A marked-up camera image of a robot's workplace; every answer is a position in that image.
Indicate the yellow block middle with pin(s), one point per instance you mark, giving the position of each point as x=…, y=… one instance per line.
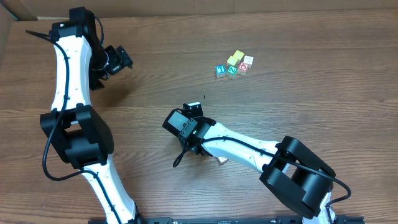
x=232, y=61

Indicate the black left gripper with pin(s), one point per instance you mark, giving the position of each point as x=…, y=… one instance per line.
x=120, y=59

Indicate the red bordered block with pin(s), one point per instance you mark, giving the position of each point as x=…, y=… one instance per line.
x=243, y=68

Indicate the yellow block top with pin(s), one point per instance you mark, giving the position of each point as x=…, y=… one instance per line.
x=239, y=55

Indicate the yellow block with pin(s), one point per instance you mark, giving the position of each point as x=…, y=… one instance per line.
x=239, y=55
x=232, y=61

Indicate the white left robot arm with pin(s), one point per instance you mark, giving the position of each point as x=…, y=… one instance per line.
x=73, y=128

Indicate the blue letter block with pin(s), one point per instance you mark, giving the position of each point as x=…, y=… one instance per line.
x=220, y=71

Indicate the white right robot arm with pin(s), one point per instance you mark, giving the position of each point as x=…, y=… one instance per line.
x=289, y=169

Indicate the green letter Z block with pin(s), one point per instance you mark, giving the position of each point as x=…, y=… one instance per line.
x=231, y=72

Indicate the wooden block with red drawing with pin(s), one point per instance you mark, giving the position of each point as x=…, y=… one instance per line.
x=222, y=160

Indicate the white block red print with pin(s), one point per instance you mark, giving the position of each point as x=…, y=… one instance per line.
x=248, y=60

